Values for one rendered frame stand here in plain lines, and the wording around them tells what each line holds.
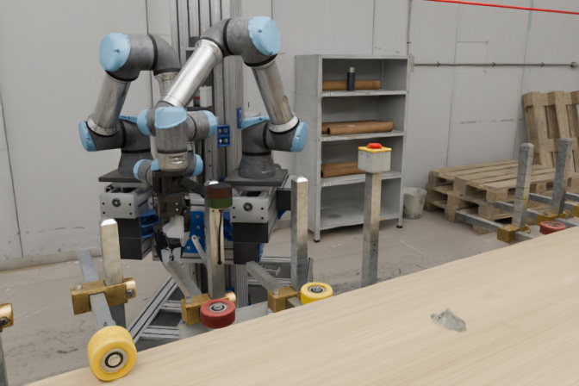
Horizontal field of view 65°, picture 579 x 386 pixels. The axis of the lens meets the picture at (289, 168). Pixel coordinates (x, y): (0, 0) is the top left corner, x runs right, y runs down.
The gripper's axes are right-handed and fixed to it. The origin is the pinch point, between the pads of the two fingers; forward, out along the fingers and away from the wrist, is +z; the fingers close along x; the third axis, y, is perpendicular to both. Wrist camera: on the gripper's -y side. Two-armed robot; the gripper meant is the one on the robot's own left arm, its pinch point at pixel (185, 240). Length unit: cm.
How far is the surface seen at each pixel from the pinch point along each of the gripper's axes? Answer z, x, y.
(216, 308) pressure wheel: 10.0, 20.4, -0.9
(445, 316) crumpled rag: 9, 49, -44
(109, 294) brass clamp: 5.3, 10.3, 20.8
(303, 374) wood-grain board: 11, 50, -7
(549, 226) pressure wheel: 10, 24, -123
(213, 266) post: 4.4, 9.6, -4.1
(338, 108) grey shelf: -7, -233, -213
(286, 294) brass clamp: 17.5, 9.6, -25.3
